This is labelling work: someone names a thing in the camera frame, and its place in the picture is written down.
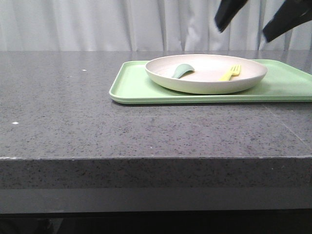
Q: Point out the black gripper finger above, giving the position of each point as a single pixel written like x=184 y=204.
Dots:
x=291 y=14
x=226 y=12

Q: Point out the yellow plastic fork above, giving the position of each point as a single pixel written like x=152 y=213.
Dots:
x=233 y=71

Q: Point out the cream round plate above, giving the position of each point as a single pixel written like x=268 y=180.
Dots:
x=208 y=69

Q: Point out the light green serving tray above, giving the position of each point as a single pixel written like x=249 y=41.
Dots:
x=282 y=83

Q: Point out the sage green plastic spoon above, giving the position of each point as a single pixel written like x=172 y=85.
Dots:
x=182 y=70

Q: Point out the white pleated curtain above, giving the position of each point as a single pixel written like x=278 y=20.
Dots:
x=140 y=25

